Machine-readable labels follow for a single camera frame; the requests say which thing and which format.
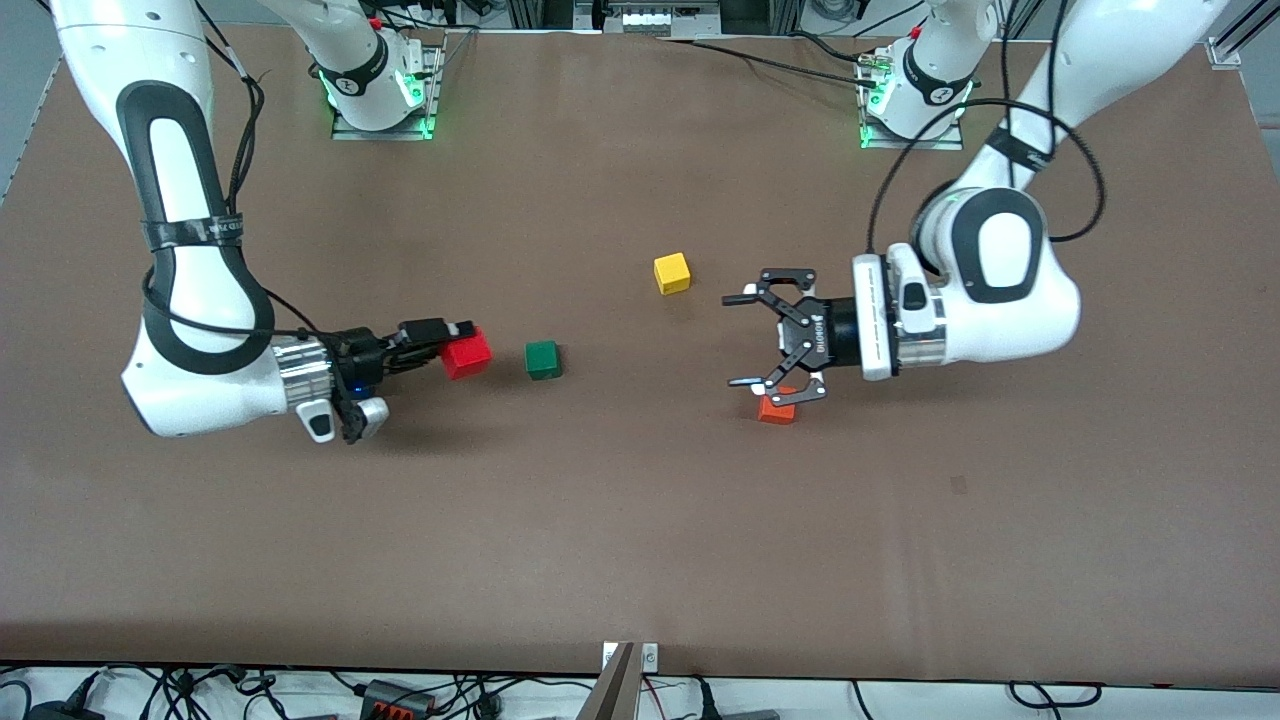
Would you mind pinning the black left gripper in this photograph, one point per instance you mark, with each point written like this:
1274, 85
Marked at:
836, 333

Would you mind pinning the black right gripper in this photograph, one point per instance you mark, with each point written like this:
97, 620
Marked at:
366, 354

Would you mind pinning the red wooden cube block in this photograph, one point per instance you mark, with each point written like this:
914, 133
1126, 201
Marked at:
468, 357

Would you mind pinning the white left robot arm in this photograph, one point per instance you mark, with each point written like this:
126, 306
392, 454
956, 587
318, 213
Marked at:
1040, 320

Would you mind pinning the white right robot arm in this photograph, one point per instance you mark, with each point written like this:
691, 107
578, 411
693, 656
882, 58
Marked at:
190, 400

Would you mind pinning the orange wooden cube block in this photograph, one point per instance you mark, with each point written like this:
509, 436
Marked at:
775, 414

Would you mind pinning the green wooden cube block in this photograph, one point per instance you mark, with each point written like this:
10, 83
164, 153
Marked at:
542, 360

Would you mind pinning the yellow wooden cube block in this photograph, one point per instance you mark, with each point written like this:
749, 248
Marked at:
672, 273

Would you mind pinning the grey terminal block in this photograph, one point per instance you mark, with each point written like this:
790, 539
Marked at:
660, 20

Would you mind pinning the black orange power strip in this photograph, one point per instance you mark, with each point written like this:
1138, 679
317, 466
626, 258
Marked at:
395, 697

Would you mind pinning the black power plug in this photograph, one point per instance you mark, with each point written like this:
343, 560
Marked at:
705, 700

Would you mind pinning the wooden strut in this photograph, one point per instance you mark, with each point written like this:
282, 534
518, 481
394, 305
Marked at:
615, 690

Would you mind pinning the black power adapter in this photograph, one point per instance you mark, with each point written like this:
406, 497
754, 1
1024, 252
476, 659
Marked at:
60, 712

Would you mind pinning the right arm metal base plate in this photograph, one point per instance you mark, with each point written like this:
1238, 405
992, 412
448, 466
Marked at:
385, 134

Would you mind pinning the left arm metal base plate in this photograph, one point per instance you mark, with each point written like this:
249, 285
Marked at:
915, 144

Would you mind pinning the white metal bracket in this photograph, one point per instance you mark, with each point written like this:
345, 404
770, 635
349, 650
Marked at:
650, 657

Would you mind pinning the aluminium frame corner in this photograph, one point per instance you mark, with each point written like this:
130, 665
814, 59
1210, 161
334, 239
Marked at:
1235, 40

